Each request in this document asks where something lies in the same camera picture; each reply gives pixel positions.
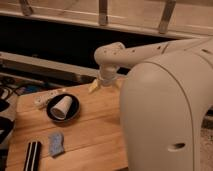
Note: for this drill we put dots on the metal bracket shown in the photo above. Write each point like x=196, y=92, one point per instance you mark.
x=25, y=8
x=103, y=12
x=166, y=16

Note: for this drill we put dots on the middle metal bracket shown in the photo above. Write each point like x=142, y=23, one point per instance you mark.
x=103, y=12

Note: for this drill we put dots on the right metal bracket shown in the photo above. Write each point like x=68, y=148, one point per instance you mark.
x=166, y=16

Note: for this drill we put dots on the white power strip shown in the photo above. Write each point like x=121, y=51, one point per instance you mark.
x=42, y=100

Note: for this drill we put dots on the grey metal rail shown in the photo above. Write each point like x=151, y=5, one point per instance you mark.
x=47, y=68

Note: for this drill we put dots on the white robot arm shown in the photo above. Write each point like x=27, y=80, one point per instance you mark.
x=163, y=100

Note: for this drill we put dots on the black white striped case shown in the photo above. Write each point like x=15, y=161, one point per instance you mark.
x=32, y=156

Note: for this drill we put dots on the white paper cup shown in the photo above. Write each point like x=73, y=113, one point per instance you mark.
x=61, y=109

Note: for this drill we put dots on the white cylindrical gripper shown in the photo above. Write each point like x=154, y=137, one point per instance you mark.
x=107, y=77

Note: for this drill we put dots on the wooden cutting board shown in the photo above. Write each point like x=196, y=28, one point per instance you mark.
x=93, y=140

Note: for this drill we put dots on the black round plate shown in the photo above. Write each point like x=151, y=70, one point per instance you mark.
x=73, y=110

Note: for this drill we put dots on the left metal bracket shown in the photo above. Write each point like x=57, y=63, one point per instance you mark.
x=25, y=8

